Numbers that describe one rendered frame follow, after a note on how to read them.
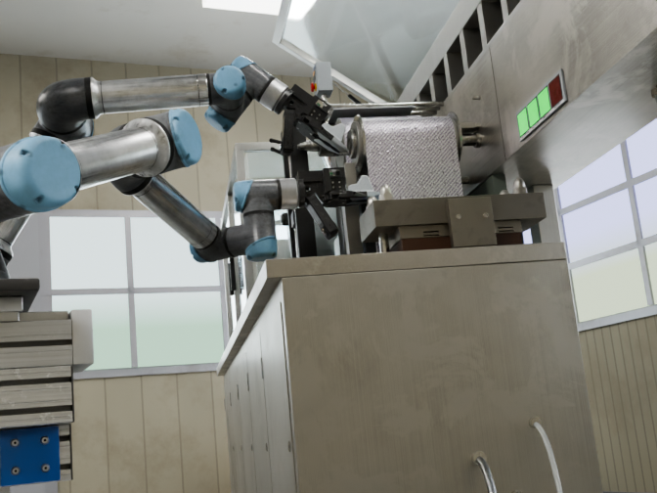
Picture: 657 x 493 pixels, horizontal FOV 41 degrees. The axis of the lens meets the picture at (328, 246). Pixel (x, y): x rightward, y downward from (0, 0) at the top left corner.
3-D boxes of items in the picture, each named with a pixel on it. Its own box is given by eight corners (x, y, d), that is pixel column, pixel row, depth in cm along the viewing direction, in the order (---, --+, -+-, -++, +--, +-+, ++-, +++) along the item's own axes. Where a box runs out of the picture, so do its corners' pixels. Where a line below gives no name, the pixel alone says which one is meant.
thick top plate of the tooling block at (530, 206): (361, 243, 209) (359, 218, 210) (520, 234, 216) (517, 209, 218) (375, 226, 194) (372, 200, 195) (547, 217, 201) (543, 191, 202)
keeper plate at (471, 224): (451, 248, 195) (445, 201, 198) (494, 246, 197) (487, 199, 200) (455, 246, 193) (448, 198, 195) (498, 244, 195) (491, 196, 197)
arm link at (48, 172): (-28, 232, 140) (158, 174, 189) (43, 214, 134) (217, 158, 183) (-53, 158, 138) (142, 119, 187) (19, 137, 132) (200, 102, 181)
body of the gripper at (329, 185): (347, 166, 213) (297, 168, 211) (350, 201, 211) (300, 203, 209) (341, 176, 220) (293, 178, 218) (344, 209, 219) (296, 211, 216)
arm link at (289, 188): (283, 204, 208) (279, 213, 216) (301, 203, 209) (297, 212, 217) (280, 174, 210) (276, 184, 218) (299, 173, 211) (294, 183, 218)
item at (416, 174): (373, 226, 215) (366, 154, 219) (465, 220, 219) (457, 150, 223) (373, 225, 215) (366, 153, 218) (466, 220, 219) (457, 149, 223)
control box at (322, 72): (310, 99, 289) (307, 70, 291) (329, 98, 290) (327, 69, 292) (313, 90, 282) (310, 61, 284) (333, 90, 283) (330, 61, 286)
